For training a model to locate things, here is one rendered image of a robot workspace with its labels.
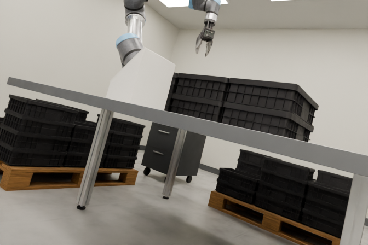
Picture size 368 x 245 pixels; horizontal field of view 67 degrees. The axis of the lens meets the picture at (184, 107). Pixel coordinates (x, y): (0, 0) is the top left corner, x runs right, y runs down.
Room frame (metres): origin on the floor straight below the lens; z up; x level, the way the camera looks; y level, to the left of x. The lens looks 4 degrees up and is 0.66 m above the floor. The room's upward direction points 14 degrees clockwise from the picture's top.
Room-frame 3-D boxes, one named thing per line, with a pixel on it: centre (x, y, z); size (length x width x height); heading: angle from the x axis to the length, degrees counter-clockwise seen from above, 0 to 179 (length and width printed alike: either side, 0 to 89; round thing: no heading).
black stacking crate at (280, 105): (1.27, -0.40, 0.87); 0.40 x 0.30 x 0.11; 141
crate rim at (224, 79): (1.45, -0.16, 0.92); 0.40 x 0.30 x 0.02; 141
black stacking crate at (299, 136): (1.27, -0.40, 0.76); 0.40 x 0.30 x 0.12; 141
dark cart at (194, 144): (3.49, -0.02, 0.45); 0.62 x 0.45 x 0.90; 145
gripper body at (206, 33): (1.65, -0.03, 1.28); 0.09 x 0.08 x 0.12; 10
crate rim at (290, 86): (1.27, -0.40, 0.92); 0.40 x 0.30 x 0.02; 141
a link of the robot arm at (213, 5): (1.66, -0.02, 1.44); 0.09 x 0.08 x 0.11; 84
